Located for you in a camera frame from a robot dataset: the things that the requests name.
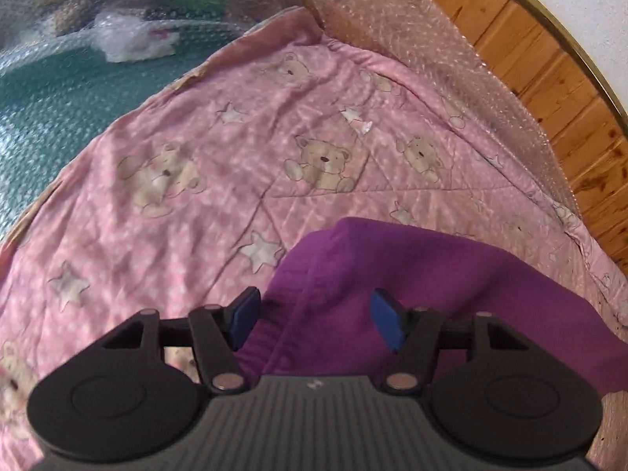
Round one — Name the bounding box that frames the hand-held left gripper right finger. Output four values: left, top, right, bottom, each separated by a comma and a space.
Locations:
370, 288, 533, 396

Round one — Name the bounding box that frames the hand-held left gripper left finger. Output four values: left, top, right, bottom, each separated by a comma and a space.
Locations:
98, 287, 262, 396

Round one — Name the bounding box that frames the purple cloth garment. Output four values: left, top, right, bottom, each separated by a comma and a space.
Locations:
233, 216, 628, 396

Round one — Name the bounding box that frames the pink teddy bear blanket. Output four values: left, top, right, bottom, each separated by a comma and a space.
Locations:
0, 7, 628, 471

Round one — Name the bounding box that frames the teal bed cover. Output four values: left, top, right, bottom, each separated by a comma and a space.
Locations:
0, 10, 276, 243

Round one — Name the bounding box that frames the wooden plank panel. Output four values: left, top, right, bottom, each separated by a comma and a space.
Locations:
397, 0, 628, 276

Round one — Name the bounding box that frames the white plastic bag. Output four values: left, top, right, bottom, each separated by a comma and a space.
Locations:
93, 12, 180, 64

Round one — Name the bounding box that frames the clear bubble wrap sheet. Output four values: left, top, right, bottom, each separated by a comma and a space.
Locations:
0, 0, 590, 217

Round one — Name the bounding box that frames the brass trim strip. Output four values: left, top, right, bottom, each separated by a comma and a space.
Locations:
478, 0, 628, 123

